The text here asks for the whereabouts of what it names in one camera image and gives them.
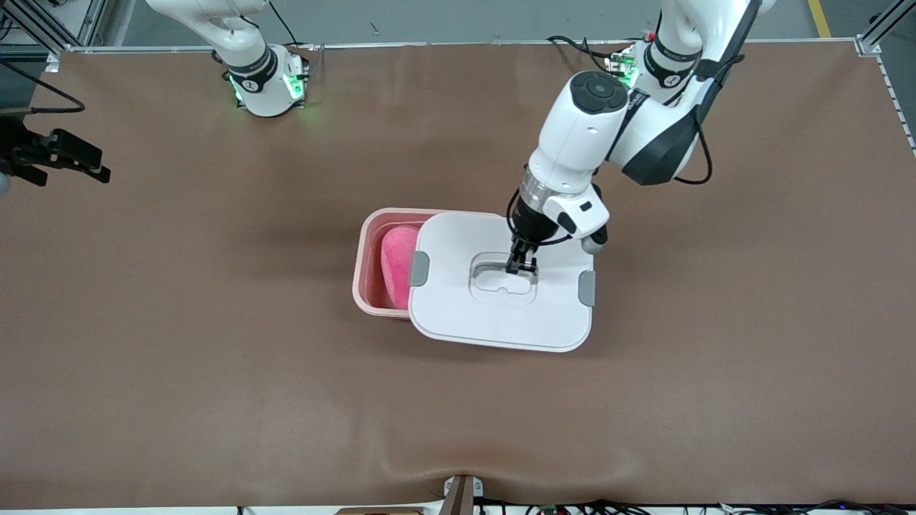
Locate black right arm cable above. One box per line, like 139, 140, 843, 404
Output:
0, 61, 87, 115

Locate silver table edge rail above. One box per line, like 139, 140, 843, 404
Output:
64, 39, 859, 52

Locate aluminium frame profile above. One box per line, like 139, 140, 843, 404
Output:
0, 0, 108, 72
855, 0, 916, 57

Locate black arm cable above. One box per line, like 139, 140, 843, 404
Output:
0, 61, 87, 115
506, 0, 761, 248

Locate white box lid grey latches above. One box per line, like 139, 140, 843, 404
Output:
408, 211, 596, 353

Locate black right base cable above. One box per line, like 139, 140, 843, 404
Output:
268, 0, 305, 47

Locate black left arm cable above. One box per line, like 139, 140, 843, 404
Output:
506, 0, 761, 248

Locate pink plush toy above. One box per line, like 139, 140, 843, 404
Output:
380, 225, 423, 310

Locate black left base cables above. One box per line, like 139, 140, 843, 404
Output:
547, 34, 620, 72

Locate metal table clamp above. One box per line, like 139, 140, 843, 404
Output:
442, 474, 484, 515

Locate brown table mat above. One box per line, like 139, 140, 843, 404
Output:
0, 39, 916, 510

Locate pink plastic storage box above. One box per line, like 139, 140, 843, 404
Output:
352, 207, 459, 320

